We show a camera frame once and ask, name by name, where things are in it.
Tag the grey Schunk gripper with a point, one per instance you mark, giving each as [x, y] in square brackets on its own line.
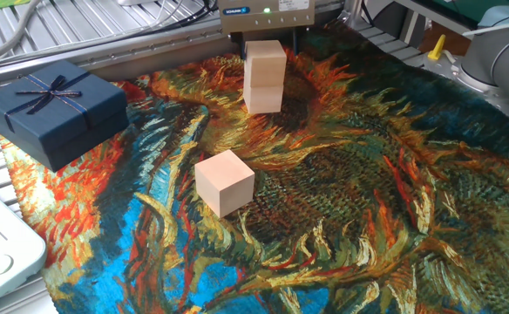
[280, 19]

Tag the light wooden cube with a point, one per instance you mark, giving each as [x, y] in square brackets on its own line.
[263, 100]
[265, 61]
[224, 185]

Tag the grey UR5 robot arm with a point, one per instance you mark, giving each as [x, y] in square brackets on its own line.
[490, 56]

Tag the sunflower painting cloth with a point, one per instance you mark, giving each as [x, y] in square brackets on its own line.
[324, 218]

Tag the navy gift box with ribbon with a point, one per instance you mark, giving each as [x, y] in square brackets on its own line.
[54, 113]

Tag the white plastic device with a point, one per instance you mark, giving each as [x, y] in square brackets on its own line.
[2, 244]

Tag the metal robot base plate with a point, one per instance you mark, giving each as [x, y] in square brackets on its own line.
[468, 85]

